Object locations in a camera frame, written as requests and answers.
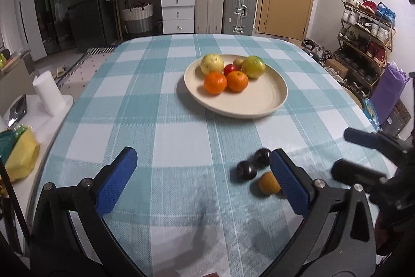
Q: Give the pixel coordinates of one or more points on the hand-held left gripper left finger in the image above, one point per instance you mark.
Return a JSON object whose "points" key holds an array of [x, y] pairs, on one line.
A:
{"points": [[116, 179]]}

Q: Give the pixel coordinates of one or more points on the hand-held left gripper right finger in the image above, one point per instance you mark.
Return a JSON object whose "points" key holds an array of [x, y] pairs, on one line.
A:
{"points": [[288, 183]]}

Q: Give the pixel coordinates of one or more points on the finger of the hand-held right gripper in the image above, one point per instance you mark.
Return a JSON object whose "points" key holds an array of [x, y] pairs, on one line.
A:
{"points": [[363, 136], [353, 171]]}

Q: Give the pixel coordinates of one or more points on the small brown round fruit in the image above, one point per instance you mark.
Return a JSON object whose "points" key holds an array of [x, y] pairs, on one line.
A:
{"points": [[239, 62], [269, 183]]}

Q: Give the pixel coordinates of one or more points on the dark purple plum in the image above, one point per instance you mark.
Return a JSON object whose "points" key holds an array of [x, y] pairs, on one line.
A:
{"points": [[246, 170], [262, 157]]}

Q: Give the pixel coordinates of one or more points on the cream round plate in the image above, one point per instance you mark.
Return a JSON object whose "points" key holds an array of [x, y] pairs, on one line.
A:
{"points": [[259, 95]]}

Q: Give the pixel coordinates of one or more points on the orange mandarin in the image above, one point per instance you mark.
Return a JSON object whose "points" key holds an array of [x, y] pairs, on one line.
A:
{"points": [[237, 81], [215, 83]]}

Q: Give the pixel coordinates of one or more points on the yellow-green guava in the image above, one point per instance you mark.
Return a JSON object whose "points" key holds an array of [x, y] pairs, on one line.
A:
{"points": [[253, 66]]}

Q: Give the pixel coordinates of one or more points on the pale yellow guava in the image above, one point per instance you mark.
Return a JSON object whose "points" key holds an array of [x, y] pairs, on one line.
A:
{"points": [[212, 63]]}

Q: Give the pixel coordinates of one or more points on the blue snack packet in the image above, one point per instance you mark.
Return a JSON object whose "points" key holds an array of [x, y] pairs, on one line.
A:
{"points": [[371, 114]]}

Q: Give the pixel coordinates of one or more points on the woven grey basket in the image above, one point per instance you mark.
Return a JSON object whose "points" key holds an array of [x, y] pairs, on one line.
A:
{"points": [[400, 116]]}

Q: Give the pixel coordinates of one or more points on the round black-rimmed tray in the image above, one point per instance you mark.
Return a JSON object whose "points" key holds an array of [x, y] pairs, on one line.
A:
{"points": [[355, 94]]}

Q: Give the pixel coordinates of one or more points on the purple bag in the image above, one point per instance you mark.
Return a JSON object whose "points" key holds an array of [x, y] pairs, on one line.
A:
{"points": [[387, 95]]}

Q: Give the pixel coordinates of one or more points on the teal checked tablecloth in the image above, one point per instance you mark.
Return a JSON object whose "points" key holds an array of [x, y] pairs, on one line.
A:
{"points": [[146, 121]]}

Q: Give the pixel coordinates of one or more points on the cardboard box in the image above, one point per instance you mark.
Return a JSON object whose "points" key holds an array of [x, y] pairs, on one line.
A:
{"points": [[337, 66]]}

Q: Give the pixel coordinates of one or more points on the rows of shoes on rack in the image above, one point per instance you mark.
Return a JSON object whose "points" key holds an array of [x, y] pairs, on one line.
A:
{"points": [[376, 51]]}

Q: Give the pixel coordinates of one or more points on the yellow plastic bag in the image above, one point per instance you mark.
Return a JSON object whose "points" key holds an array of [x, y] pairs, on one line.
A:
{"points": [[22, 157]]}

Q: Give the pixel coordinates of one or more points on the wooden shoe rack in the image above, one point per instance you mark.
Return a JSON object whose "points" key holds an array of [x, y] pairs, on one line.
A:
{"points": [[390, 43]]}

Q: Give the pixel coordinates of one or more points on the white side table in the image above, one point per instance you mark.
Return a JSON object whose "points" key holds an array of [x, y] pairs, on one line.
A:
{"points": [[35, 124]]}

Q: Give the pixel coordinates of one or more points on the pile of loose shoes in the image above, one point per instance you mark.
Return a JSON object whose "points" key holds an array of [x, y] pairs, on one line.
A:
{"points": [[316, 50]]}

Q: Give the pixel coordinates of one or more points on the white paper towel roll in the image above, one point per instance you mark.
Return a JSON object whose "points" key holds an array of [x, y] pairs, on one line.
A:
{"points": [[48, 93]]}

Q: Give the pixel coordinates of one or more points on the white dotted rug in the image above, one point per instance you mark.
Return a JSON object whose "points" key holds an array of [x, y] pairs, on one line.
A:
{"points": [[90, 69]]}

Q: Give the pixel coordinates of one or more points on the green plastic bag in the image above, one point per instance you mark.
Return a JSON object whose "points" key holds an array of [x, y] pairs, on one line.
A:
{"points": [[9, 142]]}

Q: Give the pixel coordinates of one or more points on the shiny dark pouch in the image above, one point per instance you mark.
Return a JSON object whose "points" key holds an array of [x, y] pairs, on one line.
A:
{"points": [[18, 110]]}

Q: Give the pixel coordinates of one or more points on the pair of slippers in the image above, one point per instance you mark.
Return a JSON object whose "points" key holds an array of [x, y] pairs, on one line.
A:
{"points": [[60, 71]]}

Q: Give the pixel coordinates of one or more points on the olive storage box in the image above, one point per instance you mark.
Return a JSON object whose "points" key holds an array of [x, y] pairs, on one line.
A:
{"points": [[16, 82]]}

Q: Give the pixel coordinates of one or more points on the woven laundry basket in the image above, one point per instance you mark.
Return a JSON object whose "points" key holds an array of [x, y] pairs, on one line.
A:
{"points": [[137, 20]]}

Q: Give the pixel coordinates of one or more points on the white dressing table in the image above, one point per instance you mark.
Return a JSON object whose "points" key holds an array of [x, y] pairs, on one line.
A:
{"points": [[176, 14]]}

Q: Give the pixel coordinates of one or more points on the silver suitcase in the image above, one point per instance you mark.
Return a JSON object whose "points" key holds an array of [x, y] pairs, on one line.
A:
{"points": [[240, 7]]}

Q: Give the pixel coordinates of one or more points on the white wardrobe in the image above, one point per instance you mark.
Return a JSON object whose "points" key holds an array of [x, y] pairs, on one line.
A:
{"points": [[22, 20]]}

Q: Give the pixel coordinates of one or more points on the beige suitcase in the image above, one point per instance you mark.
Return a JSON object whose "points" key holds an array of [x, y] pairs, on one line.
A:
{"points": [[209, 4]]}

